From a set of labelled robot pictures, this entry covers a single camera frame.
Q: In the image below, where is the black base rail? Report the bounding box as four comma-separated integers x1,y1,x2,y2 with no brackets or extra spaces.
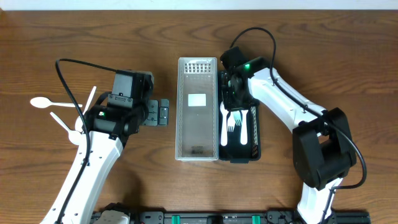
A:
90,202,371,224

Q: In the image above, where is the dark green plastic basket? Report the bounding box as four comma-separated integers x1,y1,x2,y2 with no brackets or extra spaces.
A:
216,67,262,164

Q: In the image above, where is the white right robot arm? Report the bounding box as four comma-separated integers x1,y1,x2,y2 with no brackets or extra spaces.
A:
221,54,363,223

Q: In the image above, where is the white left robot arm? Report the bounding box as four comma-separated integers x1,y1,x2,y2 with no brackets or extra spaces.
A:
42,131,123,224

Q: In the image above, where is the white plastic spoon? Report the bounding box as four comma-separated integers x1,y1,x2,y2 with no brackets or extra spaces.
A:
75,86,96,133
30,96,75,108
50,112,81,146
220,102,228,146

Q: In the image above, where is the white plastic fork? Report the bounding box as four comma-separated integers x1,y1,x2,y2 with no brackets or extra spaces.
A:
227,111,236,132
240,110,248,145
233,111,242,126

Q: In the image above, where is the clear perforated plastic basket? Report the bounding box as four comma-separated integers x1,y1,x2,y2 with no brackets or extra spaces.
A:
175,57,219,161

